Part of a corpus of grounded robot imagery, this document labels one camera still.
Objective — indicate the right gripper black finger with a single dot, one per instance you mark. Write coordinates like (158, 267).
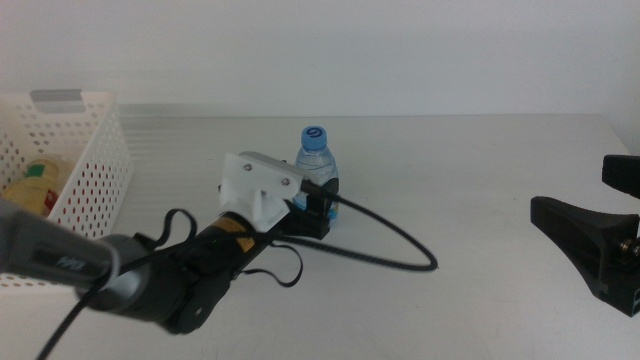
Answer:
(585, 235)
(622, 175)

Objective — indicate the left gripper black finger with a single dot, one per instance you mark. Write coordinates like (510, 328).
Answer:
(325, 207)

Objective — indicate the clear water bottle blue cap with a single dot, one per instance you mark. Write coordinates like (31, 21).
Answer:
(315, 160)

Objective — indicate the yellow tea bottle green label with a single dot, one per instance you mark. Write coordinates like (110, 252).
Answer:
(35, 190)

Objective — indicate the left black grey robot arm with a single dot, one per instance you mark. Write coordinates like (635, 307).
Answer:
(50, 250)

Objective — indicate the white perforated plastic basket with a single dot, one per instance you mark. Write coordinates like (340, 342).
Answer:
(100, 150)

